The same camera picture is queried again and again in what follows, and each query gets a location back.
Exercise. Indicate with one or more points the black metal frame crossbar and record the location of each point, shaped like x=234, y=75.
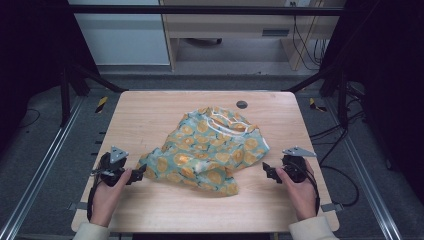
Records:
x=200, y=10

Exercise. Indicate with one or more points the black curtain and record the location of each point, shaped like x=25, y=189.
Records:
x=390, y=66
x=30, y=50

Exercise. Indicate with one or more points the black and yellow floor tape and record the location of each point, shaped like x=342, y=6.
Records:
x=315, y=106
x=101, y=104

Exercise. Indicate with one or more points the teal garment with orange print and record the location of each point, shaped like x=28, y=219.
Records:
x=206, y=150

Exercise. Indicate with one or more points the aluminium floor rail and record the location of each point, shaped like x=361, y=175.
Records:
x=40, y=173
x=363, y=173

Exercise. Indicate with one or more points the person's left hand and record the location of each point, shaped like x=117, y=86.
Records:
x=106, y=203

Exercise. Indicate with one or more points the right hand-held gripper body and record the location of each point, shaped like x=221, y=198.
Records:
x=295, y=166

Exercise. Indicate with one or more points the grey round table grommet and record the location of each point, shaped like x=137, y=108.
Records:
x=241, y=104

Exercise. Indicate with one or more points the grey table edge bracket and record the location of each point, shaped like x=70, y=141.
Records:
x=331, y=207
x=81, y=206

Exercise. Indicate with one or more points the white cabinet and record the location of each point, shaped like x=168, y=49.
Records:
x=123, y=40

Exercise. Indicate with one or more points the light wooden desk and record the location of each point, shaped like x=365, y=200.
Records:
x=233, y=23

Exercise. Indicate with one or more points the person's right hand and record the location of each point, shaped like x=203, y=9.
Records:
x=301, y=198

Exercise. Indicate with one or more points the black metal frame post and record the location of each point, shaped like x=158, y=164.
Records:
x=65, y=96
x=341, y=96

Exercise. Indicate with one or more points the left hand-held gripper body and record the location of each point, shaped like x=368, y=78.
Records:
x=111, y=166

